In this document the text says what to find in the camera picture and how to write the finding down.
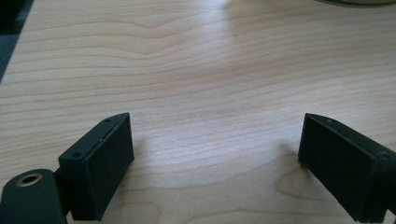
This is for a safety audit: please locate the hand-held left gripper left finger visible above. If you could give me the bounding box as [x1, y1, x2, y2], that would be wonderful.
[58, 112, 135, 222]

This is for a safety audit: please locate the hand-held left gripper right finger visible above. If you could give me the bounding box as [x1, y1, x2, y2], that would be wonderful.
[297, 112, 396, 224]

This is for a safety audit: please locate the round dark-rimmed dish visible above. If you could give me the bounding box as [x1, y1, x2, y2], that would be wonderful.
[315, 0, 396, 7]

